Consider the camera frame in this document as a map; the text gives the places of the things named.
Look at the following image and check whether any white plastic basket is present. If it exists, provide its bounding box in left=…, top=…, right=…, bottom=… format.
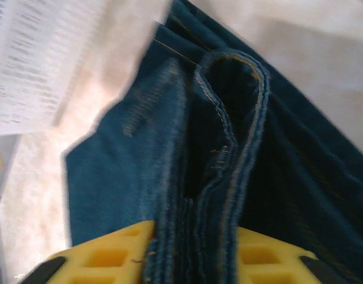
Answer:
left=0, top=0, right=117, bottom=138

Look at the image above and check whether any plain denim skirt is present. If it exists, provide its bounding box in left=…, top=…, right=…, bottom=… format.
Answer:
left=61, top=0, right=363, bottom=284

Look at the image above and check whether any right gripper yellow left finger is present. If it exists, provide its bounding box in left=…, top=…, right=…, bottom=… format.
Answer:
left=21, top=220, right=157, bottom=284

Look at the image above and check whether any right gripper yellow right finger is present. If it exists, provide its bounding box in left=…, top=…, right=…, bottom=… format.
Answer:
left=235, top=226, right=351, bottom=284

